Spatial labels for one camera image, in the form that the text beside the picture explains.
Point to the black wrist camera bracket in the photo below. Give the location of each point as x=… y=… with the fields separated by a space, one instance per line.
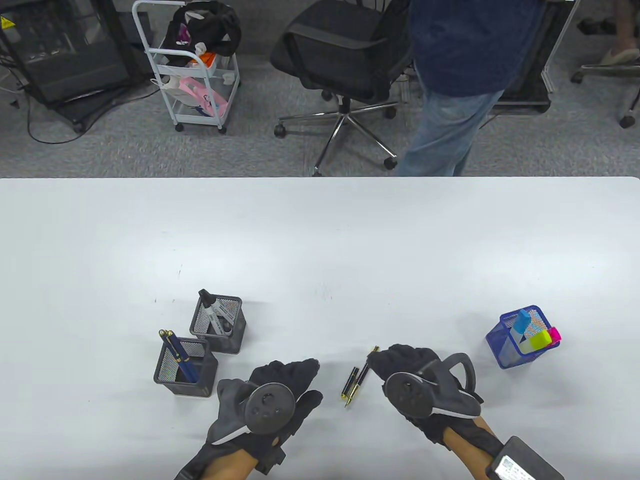
x=270 y=455

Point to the person's right forearm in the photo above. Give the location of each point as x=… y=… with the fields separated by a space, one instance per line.
x=470 y=450

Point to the person's left hand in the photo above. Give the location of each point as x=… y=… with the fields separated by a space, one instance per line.
x=290 y=372

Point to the black bag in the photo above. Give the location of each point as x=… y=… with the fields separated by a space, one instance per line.
x=215 y=25

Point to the white plastic bag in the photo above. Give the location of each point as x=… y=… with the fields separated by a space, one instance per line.
x=172 y=90

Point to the orange box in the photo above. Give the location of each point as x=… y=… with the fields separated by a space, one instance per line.
x=207 y=61

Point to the beige slipper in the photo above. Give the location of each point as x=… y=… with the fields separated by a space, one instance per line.
x=620 y=57

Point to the grey handheld controller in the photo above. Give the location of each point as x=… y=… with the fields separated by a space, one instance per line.
x=407 y=395
x=270 y=407

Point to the blue mesh pen holder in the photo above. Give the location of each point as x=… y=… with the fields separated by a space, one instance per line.
x=495 y=342

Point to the person's left forearm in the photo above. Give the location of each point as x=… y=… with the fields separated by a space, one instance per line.
x=232 y=467

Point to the black mesh pen holder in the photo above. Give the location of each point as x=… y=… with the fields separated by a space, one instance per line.
x=165 y=372
x=235 y=345

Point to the black fountain pen cap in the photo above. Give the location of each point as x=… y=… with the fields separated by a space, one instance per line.
x=350 y=382

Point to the yellow highlighter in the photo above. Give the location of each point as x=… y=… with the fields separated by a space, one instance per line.
x=525 y=346

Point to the pink highlighter pen cap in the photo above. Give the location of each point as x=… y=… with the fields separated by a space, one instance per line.
x=555 y=334

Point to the white rolling cart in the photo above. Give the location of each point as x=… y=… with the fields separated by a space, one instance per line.
x=172 y=62

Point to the black power strip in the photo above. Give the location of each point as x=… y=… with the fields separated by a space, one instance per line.
x=592 y=26

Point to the black office chair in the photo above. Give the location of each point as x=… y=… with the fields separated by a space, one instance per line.
x=627 y=121
x=340 y=55

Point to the black gold fountain pen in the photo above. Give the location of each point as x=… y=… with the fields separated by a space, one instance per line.
x=356 y=387

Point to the blue fountain pen cap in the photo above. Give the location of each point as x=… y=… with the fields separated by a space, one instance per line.
x=176 y=344

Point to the pink bag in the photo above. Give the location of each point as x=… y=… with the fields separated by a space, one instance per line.
x=205 y=95

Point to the person's right hand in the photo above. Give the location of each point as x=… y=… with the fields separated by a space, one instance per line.
x=405 y=357

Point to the black forearm sensor box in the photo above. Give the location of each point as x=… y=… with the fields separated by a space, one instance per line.
x=525 y=462

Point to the black mesh cabinet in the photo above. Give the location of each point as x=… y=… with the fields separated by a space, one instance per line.
x=75 y=55
x=525 y=100

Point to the yellow highlighter pen cap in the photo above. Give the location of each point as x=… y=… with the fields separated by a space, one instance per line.
x=541 y=340

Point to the white power strip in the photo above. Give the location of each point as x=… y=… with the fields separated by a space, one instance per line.
x=405 y=90

